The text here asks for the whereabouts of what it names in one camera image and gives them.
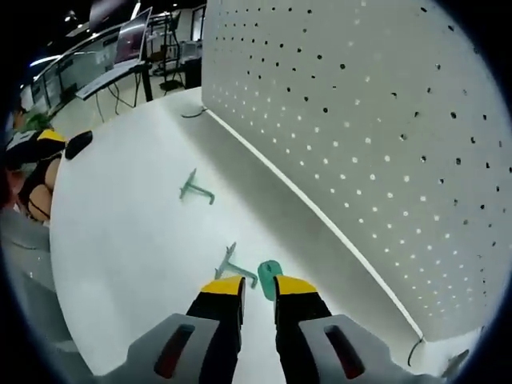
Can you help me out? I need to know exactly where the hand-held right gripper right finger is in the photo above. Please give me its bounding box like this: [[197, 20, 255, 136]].
[[273, 274, 426, 384]]

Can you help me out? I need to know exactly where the white perforated mounting plate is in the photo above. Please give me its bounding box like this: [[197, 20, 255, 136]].
[[180, 0, 510, 367]]

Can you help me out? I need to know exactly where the white tilted stand table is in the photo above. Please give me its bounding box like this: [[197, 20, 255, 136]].
[[74, 59, 154, 102]]

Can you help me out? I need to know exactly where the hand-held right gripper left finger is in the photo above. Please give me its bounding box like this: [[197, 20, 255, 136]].
[[94, 274, 247, 384]]

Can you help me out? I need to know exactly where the person's left hand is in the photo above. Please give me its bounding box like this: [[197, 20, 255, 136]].
[[19, 158, 62, 221]]

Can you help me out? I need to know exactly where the black computer mouse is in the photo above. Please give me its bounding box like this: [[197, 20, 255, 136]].
[[64, 130, 94, 160]]

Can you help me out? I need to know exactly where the monitor with pink screen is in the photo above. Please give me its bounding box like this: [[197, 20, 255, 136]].
[[114, 6, 154, 66]]

